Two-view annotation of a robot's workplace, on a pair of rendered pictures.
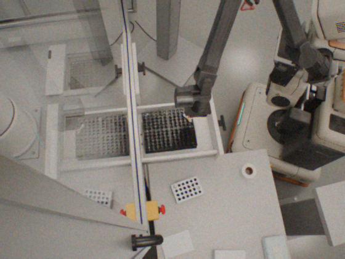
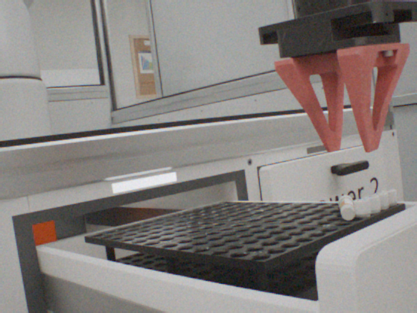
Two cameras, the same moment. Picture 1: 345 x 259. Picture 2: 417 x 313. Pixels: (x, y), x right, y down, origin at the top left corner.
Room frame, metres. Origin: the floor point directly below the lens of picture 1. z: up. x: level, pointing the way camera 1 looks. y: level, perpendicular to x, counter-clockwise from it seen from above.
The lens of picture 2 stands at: (0.22, -0.35, 0.98)
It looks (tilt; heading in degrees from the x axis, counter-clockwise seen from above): 3 degrees down; 62
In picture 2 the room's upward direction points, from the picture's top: 8 degrees counter-clockwise
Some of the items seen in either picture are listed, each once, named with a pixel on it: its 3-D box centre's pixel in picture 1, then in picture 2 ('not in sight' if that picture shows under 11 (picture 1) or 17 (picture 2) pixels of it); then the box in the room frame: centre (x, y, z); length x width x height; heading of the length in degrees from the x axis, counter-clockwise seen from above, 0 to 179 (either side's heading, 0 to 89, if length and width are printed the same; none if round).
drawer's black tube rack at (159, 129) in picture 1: (168, 131); (241, 258); (0.43, 0.02, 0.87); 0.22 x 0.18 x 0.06; 103
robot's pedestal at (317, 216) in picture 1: (309, 216); not in sight; (0.17, -0.89, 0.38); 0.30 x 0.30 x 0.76; 17
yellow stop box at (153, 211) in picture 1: (153, 210); not in sight; (0.08, 0.04, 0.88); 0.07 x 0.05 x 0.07; 13
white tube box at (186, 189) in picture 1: (186, 190); not in sight; (0.20, -0.09, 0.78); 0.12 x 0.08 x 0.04; 116
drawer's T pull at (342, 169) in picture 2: (141, 68); (345, 168); (0.71, 0.18, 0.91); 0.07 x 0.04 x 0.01; 13
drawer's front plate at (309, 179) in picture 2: (136, 73); (333, 190); (0.71, 0.20, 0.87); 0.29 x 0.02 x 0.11; 13
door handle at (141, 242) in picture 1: (150, 240); not in sight; (-0.01, 0.02, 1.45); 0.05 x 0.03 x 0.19; 103
